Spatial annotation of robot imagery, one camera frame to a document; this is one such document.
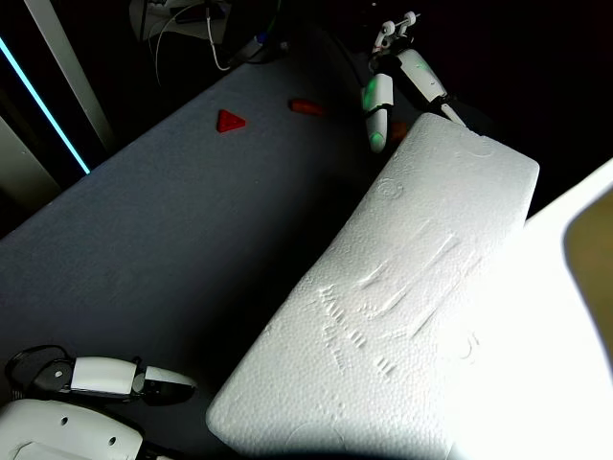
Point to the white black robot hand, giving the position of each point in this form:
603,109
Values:
100,376

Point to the white foam lid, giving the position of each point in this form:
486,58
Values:
383,287

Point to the white panel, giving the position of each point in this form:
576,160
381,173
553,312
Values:
19,163

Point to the cyan light strip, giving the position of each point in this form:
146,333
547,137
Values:
43,105

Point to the red triangle block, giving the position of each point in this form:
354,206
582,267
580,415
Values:
229,123

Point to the orange toy carrot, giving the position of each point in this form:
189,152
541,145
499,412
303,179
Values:
306,106

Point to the grey white device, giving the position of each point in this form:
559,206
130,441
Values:
163,9

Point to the small orange toy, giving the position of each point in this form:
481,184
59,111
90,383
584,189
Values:
398,130

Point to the large white housing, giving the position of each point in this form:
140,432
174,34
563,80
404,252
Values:
551,311

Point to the white post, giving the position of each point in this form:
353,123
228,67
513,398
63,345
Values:
67,62

